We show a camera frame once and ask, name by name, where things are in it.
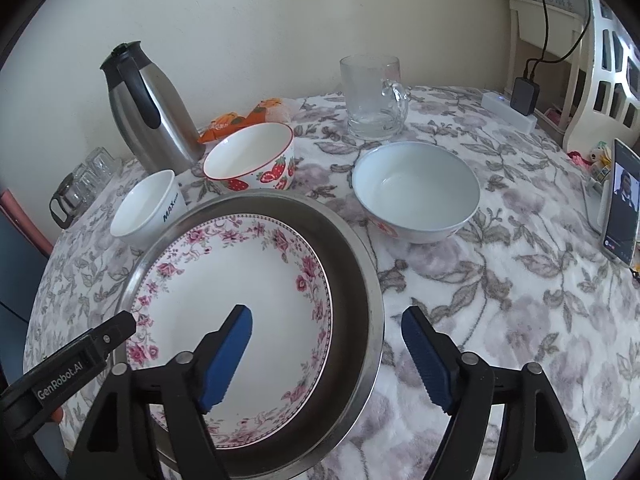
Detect clear glass mug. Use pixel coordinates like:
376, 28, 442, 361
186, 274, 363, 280
340, 54, 409, 140

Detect orange snack packet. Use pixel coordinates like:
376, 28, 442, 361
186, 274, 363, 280
246, 98, 300, 125
198, 112, 247, 144

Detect white power strip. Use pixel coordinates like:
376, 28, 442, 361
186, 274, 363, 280
480, 92, 537, 133

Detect strawberry pattern bowl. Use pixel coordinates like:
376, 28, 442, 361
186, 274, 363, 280
203, 122, 295, 192

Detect white wooden shelf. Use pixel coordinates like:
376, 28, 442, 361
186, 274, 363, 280
504, 0, 590, 139

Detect pink floral round plate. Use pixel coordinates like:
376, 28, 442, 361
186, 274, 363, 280
122, 214, 333, 450

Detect floral grey tablecloth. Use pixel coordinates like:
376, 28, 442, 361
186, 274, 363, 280
23, 87, 639, 479

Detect black charger cable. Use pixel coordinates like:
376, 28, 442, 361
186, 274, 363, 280
522, 0, 594, 82

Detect pale blue round bowl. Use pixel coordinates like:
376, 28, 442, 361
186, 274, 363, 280
352, 141, 480, 244

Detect stainless steel round plate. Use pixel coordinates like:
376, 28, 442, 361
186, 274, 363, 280
117, 191, 385, 479

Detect white lattice chair back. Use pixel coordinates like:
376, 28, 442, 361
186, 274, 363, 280
563, 0, 639, 155

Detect white phone stand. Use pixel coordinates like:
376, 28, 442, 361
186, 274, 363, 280
582, 178, 611, 234

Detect smartphone on stand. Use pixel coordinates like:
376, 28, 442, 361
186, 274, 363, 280
601, 139, 639, 266

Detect black charger plug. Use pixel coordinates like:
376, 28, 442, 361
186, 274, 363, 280
510, 77, 540, 116

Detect small white square bowl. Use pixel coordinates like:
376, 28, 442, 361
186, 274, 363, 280
110, 169, 188, 250

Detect small clear glass cups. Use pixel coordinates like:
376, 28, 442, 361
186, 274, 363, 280
73, 148, 122, 200

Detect stainless steel thermos jug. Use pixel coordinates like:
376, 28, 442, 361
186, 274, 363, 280
101, 41, 205, 174

